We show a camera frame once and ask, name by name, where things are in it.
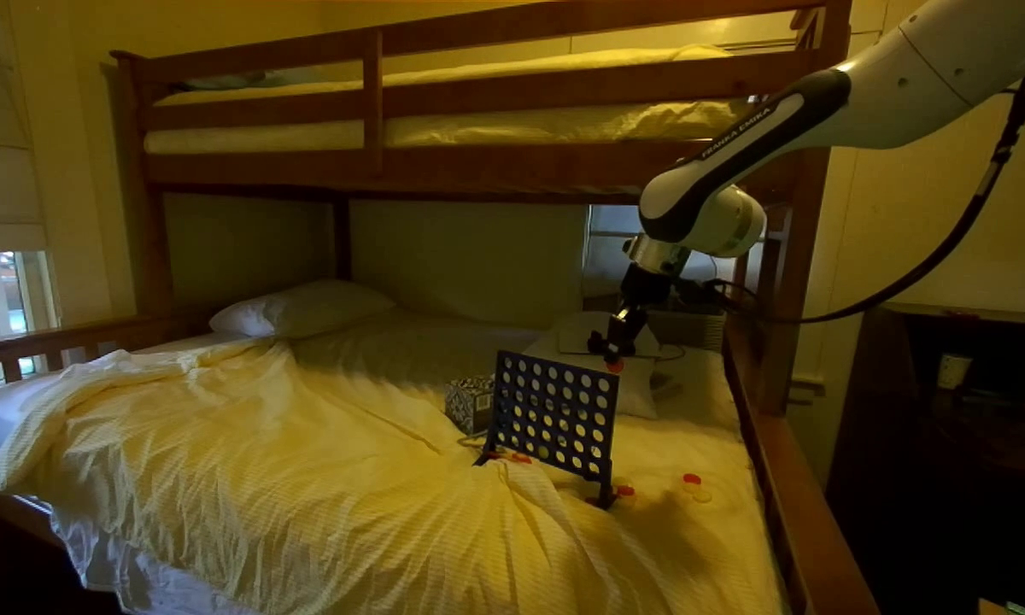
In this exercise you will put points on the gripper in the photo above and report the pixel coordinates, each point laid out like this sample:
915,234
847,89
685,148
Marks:
635,301

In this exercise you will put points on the orange game chip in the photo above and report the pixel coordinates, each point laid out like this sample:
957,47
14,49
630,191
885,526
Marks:
616,366

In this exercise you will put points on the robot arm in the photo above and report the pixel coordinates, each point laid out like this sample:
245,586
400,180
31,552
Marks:
888,77

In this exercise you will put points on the blue connect four game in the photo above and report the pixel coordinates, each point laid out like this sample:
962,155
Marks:
555,414

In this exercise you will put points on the yellow game chip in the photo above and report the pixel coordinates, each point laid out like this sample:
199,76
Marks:
700,494

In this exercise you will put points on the white pillow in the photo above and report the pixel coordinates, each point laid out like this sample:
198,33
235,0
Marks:
303,309
581,335

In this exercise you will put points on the window behind bed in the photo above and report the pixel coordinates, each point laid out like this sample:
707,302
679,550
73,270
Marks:
606,248

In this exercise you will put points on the patterned tissue box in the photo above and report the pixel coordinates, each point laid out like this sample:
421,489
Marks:
470,403

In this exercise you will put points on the wooden bunk bed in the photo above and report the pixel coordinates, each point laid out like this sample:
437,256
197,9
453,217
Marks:
478,175

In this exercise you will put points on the white bunk mattress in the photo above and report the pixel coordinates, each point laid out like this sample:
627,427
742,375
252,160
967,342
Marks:
478,128

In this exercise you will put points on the white ribbed blanket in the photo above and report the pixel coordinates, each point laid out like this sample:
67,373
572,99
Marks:
307,478

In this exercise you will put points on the white cup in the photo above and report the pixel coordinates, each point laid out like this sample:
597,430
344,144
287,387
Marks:
954,371

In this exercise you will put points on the dark wooden desk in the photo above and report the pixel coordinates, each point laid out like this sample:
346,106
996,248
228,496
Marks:
948,453

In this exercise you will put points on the window with white blind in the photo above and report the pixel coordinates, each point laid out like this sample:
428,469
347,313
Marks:
0,171

